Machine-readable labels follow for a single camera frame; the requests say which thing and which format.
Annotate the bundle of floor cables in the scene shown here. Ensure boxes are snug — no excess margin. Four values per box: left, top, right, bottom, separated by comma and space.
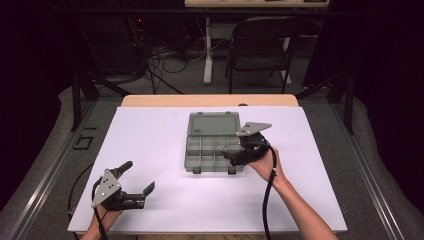
144, 41, 209, 95

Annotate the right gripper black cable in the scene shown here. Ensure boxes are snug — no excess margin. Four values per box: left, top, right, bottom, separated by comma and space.
254, 132, 280, 240

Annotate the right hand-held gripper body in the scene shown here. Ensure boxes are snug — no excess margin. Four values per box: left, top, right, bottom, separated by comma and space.
236, 121, 273, 166

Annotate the aluminium floor rail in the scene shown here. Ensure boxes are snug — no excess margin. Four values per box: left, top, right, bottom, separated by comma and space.
331, 99, 406, 240
9, 99, 99, 240

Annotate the person's left hand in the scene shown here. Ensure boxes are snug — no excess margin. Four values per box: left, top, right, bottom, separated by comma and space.
87, 203, 124, 236

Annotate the white table mat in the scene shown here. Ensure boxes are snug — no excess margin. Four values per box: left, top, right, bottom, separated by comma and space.
67, 105, 348, 234

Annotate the black cable at table edge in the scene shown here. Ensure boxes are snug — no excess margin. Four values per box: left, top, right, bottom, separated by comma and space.
67, 162, 95, 222

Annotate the person's right hand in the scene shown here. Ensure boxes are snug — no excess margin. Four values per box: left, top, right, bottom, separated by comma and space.
248, 145, 288, 188

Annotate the translucent grey compartment organizer box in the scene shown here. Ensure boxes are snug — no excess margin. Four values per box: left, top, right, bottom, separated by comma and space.
184, 111, 245, 175

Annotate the black metal stand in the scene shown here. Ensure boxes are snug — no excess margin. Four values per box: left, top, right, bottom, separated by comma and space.
70, 69, 132, 133
294, 71, 356, 136

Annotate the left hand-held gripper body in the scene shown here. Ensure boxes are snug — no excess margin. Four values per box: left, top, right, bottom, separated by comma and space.
91, 168, 146, 212

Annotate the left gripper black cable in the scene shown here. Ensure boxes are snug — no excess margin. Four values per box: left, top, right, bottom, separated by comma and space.
91, 178, 110, 240

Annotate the black folding chair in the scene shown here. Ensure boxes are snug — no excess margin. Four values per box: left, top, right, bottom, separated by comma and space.
225, 15, 305, 95

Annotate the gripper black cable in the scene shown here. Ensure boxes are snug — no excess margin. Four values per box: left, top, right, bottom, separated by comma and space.
91, 178, 110, 240
254, 132, 280, 240

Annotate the desk with white legs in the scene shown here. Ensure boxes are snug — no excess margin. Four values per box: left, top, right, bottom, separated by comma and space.
184, 0, 331, 86

